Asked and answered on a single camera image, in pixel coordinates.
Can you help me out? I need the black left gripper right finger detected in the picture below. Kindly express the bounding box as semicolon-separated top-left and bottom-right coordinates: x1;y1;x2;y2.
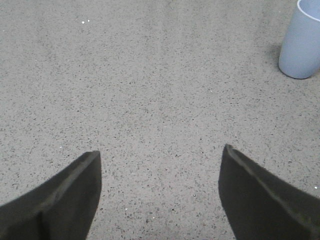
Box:
218;144;320;240

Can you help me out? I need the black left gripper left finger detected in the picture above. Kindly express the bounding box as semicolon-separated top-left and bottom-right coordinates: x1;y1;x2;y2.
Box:
0;151;102;240

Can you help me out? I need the blue plastic cup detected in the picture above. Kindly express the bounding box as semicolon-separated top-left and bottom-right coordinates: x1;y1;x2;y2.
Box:
278;0;320;79

